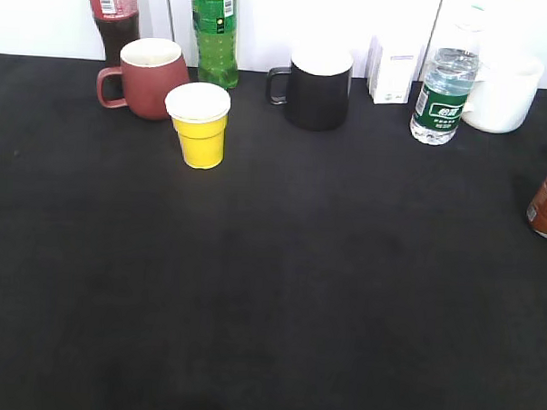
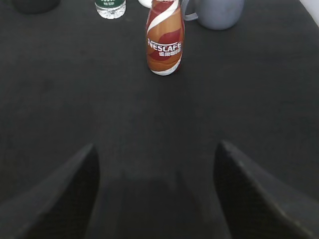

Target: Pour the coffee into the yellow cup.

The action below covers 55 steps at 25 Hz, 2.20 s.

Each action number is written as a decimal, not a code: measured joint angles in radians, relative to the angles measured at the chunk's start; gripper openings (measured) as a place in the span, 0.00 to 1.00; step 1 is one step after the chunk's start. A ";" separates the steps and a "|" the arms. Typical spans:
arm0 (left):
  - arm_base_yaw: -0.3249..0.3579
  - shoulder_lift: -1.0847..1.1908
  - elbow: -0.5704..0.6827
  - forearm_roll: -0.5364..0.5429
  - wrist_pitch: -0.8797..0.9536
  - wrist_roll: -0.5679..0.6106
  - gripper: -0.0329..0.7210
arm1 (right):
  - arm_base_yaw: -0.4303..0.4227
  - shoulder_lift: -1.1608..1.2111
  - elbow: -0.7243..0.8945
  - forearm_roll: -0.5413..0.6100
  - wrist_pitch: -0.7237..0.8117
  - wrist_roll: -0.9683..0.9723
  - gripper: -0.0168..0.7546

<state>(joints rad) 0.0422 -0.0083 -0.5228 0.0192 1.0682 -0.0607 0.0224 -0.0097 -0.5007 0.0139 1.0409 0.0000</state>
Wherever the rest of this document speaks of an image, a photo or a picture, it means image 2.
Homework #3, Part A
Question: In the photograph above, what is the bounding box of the Nescafe coffee bottle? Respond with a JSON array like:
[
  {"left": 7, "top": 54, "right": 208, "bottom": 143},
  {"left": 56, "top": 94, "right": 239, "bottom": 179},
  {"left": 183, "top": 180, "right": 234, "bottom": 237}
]
[{"left": 146, "top": 0, "right": 184, "bottom": 76}]

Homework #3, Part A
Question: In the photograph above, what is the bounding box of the clear water bottle green label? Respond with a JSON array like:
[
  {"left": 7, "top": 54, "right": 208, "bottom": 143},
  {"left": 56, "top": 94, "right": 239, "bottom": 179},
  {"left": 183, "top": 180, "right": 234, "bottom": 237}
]
[{"left": 95, "top": 0, "right": 126, "bottom": 19}]

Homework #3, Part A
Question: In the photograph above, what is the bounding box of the white round object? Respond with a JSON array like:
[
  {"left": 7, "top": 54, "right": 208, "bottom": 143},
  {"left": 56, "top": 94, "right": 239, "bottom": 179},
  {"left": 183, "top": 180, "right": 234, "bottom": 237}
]
[{"left": 138, "top": 0, "right": 152, "bottom": 8}]

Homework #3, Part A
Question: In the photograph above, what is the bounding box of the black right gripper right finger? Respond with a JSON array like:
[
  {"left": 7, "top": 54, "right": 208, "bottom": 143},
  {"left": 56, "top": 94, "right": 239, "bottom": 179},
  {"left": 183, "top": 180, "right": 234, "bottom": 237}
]
[{"left": 214, "top": 141, "right": 319, "bottom": 239}]

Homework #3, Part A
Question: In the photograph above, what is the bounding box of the black mug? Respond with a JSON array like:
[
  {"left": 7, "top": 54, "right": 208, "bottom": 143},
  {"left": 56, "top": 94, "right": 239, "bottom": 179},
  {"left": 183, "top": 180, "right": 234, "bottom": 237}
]
[{"left": 11, "top": 0, "right": 61, "bottom": 14}]

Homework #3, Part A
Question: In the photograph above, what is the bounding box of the grey blue mug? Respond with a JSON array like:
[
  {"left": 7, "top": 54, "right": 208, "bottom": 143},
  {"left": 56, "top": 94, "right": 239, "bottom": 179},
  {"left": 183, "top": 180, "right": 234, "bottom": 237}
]
[{"left": 181, "top": 0, "right": 245, "bottom": 30}]

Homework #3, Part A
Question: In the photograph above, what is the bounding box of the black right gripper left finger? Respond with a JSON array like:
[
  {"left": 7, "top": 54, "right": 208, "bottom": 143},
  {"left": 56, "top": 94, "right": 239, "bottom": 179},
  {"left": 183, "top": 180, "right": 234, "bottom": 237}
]
[{"left": 0, "top": 144, "right": 100, "bottom": 239}]

